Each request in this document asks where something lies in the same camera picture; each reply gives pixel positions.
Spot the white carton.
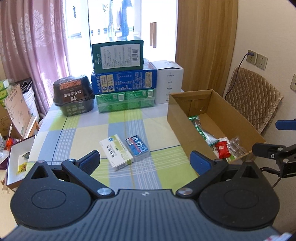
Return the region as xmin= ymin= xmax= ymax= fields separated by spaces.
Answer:
xmin=152 ymin=60 xmax=184 ymax=104

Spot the red candy packet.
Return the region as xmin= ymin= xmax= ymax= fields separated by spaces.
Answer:
xmin=215 ymin=141 xmax=231 ymax=159

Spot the dark green carton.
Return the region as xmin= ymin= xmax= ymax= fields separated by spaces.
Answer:
xmin=91 ymin=40 xmax=144 ymax=74

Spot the light green carton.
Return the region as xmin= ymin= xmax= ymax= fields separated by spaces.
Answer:
xmin=95 ymin=89 xmax=155 ymax=113

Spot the white green medicine box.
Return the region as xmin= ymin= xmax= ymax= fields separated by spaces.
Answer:
xmin=99 ymin=134 xmax=134 ymax=171

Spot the pink curtain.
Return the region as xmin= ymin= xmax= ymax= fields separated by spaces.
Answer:
xmin=1 ymin=1 xmax=70 ymax=114

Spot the open white tray box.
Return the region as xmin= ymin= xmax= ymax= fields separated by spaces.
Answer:
xmin=6 ymin=136 xmax=35 ymax=190

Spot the silver green foil pouch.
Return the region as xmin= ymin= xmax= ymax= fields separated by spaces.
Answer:
xmin=189 ymin=115 xmax=219 ymax=147

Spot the blue carton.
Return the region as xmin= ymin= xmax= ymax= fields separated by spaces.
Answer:
xmin=91 ymin=59 xmax=157 ymax=94

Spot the blue label floss box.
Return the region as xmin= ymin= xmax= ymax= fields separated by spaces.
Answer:
xmin=125 ymin=135 xmax=150 ymax=162

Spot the beige wall socket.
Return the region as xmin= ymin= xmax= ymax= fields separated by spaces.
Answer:
xmin=246 ymin=50 xmax=257 ymax=65
xmin=255 ymin=54 xmax=268 ymax=70

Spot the white ointment box with plant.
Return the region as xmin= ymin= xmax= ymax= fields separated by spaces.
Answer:
xmin=212 ymin=137 xmax=236 ymax=162

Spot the brown cardboard box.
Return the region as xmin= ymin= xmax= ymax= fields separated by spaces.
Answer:
xmin=167 ymin=90 xmax=266 ymax=164

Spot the clear bag of metal hooks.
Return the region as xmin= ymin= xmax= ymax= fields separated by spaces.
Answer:
xmin=228 ymin=136 xmax=248 ymax=158

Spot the quilted brown chair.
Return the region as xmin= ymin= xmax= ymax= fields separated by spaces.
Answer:
xmin=226 ymin=67 xmax=283 ymax=135

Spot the brown paper bag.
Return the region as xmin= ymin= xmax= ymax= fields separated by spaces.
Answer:
xmin=4 ymin=84 xmax=40 ymax=140

